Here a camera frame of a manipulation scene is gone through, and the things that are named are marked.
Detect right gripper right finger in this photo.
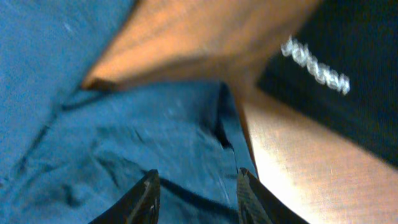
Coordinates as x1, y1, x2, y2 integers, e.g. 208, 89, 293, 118
236, 167, 308, 224

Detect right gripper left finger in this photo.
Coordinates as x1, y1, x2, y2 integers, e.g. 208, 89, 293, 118
89, 169, 160, 224

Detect navy blue shorts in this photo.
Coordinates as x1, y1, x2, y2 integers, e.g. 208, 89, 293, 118
1, 1, 254, 224

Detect black garment with logo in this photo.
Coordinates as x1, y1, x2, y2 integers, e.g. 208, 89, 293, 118
257, 0, 397, 166

